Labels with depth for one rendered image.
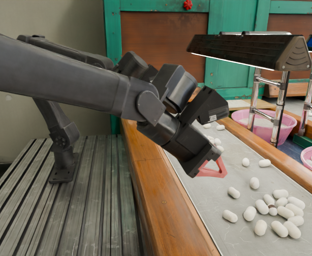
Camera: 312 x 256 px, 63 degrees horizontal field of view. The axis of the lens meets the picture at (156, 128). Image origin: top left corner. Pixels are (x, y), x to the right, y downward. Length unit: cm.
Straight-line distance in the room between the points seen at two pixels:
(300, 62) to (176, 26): 80
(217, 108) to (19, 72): 30
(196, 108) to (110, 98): 16
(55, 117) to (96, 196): 29
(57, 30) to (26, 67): 180
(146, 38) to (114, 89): 96
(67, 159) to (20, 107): 136
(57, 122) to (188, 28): 79
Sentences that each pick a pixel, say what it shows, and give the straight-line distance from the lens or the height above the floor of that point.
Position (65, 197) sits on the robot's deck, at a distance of 81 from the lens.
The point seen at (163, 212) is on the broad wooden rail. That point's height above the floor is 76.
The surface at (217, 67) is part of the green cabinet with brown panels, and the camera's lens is 140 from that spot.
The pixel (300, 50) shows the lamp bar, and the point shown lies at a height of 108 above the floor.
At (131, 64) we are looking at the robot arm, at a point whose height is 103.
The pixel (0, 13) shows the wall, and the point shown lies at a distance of 219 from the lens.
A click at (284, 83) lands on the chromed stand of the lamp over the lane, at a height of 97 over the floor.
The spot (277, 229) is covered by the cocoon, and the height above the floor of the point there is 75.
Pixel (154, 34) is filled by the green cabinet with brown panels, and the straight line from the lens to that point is 129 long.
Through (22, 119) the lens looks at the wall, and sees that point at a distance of 227.
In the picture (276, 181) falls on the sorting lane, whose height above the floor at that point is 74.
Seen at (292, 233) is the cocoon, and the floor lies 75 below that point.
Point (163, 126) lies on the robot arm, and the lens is 41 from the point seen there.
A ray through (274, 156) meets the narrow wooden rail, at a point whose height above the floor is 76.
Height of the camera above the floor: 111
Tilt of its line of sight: 20 degrees down
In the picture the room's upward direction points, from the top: straight up
